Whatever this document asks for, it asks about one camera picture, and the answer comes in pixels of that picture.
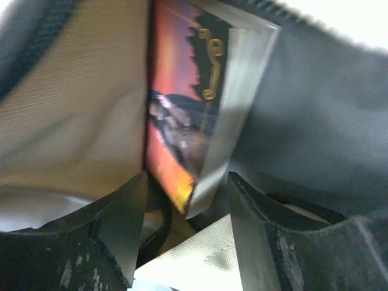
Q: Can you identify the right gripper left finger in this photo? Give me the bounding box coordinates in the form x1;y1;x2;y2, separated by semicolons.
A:
1;172;148;290

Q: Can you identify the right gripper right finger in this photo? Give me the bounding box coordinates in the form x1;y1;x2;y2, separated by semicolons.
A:
227;172;387;290

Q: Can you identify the beige student backpack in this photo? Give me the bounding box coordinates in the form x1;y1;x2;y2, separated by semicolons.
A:
0;0;388;291

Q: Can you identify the Jane Eyre blue book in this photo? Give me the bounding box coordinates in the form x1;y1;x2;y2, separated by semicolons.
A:
145;1;281;218

